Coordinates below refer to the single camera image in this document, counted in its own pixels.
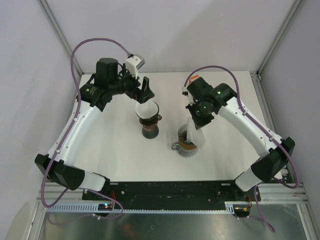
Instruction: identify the white paper coffee filter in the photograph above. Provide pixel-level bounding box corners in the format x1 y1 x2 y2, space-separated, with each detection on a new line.
134 100 159 119

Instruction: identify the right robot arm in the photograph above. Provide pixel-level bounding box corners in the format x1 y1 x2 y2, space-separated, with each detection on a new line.
183 77 295 201

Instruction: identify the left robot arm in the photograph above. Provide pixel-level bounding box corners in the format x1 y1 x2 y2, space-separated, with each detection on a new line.
34 54 155 200

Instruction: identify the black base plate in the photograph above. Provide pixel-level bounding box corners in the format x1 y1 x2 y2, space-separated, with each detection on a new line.
82 179 262 211

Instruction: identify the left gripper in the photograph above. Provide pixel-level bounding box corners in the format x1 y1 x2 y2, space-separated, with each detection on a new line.
109 64 155 104

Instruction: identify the brown wooden ring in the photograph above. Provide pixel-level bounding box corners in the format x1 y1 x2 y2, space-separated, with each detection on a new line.
178 141 200 151

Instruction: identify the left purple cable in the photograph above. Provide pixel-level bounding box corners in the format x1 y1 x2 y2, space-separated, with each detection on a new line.
41 38 125 225

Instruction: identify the grey cable duct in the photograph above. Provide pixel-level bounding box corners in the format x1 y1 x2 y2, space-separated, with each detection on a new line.
47 202 235 214

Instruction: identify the orange coffee filter box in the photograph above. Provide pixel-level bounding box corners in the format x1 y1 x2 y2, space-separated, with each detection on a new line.
189 75 199 83

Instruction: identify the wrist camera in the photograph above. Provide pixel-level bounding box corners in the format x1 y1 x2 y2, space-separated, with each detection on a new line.
125 54 145 79
181 86 193 105

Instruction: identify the clear grey ribbed dripper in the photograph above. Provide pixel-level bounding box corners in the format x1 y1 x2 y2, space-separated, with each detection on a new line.
177 123 196 148

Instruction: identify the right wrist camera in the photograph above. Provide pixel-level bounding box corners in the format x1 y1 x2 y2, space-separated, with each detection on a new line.
181 86 193 105

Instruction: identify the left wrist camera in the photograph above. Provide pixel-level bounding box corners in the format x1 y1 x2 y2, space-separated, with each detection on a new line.
125 54 145 79

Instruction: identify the olive green dripper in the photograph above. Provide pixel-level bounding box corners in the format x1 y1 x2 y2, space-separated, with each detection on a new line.
139 114 162 127

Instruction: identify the clear grey glass carafe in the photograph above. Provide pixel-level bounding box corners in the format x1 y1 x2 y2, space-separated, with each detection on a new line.
171 142 198 158

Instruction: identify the red-rimmed dark carafe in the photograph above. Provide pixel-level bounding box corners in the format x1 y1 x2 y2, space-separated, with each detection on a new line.
142 124 159 139

